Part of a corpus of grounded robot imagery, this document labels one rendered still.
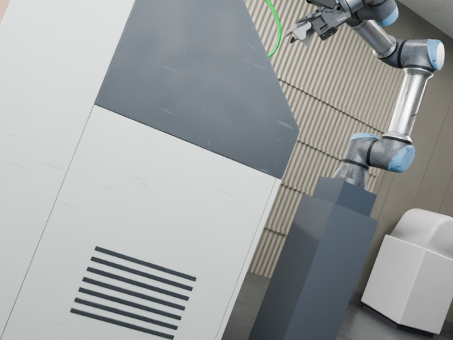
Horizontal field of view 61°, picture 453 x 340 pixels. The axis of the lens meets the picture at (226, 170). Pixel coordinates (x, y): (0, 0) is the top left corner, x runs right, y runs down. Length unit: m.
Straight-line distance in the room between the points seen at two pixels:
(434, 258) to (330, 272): 2.73
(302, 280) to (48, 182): 1.00
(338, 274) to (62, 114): 1.18
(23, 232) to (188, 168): 0.47
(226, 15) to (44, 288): 0.91
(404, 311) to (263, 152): 3.25
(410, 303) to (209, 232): 3.29
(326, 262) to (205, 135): 0.77
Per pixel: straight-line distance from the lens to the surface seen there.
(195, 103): 1.11
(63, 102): 1.11
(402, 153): 1.63
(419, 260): 4.18
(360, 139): 1.71
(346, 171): 1.68
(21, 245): 1.16
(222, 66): 1.14
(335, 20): 1.37
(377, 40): 1.66
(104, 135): 1.09
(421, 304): 4.36
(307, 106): 3.84
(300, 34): 1.35
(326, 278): 1.63
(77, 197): 1.11
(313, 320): 1.67
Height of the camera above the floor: 0.72
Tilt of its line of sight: 2 degrees up
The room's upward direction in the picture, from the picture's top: 21 degrees clockwise
